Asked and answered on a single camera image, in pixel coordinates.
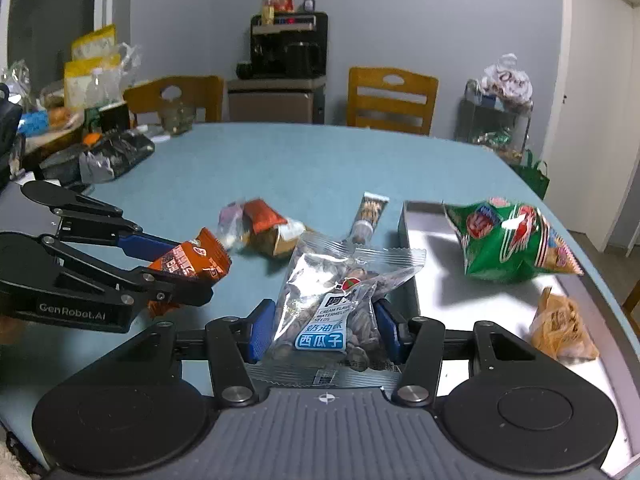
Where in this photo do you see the orange small snack packet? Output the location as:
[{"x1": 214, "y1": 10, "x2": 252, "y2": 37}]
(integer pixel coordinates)
[{"x1": 149, "y1": 228, "x2": 232, "y2": 287}]

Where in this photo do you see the clear sunflower seeds bag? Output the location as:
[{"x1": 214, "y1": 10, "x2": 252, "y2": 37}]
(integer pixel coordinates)
[{"x1": 250, "y1": 232, "x2": 426, "y2": 388}]

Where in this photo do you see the red orange long snack bar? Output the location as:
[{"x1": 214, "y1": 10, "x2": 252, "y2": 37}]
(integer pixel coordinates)
[{"x1": 243, "y1": 198, "x2": 307, "y2": 258}]

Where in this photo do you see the long dark cartoon snack tube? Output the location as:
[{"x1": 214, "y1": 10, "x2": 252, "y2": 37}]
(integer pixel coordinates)
[{"x1": 346, "y1": 192, "x2": 390, "y2": 245}]

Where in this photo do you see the green shrimp chips bag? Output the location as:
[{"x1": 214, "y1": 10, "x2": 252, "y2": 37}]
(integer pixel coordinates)
[{"x1": 442, "y1": 197, "x2": 582, "y2": 284}]

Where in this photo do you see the yellow peanut snack bag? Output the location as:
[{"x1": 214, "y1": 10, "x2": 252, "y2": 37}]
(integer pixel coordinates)
[{"x1": 529, "y1": 287, "x2": 600, "y2": 363}]

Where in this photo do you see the pink item clear packet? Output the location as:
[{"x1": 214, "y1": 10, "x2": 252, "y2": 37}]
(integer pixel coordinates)
[{"x1": 216, "y1": 200, "x2": 250, "y2": 252}]

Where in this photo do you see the black silver foil bag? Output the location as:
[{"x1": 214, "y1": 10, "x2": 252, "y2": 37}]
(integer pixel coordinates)
[{"x1": 40, "y1": 130, "x2": 155, "y2": 186}]

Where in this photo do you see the orange fruit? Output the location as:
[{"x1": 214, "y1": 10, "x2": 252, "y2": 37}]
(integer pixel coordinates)
[{"x1": 82, "y1": 132, "x2": 103, "y2": 146}]

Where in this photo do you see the glass bowl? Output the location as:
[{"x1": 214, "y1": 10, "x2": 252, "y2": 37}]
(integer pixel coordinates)
[{"x1": 158, "y1": 102, "x2": 196, "y2": 136}]

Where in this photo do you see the left wooden chair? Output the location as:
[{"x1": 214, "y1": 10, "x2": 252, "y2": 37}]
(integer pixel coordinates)
[{"x1": 122, "y1": 75, "x2": 224, "y2": 122}]

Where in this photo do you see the wooden chair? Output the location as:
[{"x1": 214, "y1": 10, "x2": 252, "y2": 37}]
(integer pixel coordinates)
[
  {"x1": 122, "y1": 75, "x2": 224, "y2": 122},
  {"x1": 346, "y1": 67, "x2": 439, "y2": 136}
]

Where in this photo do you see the yellow snack bags stack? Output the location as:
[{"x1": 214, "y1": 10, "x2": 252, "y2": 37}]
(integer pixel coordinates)
[{"x1": 63, "y1": 24, "x2": 134, "y2": 110}]

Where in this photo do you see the green shopping bag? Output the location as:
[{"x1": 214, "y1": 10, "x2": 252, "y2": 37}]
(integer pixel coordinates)
[{"x1": 510, "y1": 150, "x2": 550, "y2": 200}]

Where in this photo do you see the beige cabinet under dispenser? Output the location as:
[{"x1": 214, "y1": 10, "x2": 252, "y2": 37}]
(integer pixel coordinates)
[{"x1": 227, "y1": 76, "x2": 326, "y2": 125}]

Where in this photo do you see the glass shelf cart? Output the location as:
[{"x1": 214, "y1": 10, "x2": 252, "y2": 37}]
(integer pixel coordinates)
[{"x1": 454, "y1": 79, "x2": 533, "y2": 165}]

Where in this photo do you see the middle wooden chair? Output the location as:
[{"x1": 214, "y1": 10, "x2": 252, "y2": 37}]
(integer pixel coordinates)
[{"x1": 346, "y1": 67, "x2": 439, "y2": 136}]

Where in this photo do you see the black water dispenser machine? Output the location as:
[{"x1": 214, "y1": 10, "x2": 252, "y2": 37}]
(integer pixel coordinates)
[{"x1": 235, "y1": 12, "x2": 329, "y2": 79}]

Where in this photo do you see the white Dove plastic bag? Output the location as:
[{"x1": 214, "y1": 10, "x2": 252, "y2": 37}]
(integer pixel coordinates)
[{"x1": 480, "y1": 53, "x2": 534, "y2": 106}]

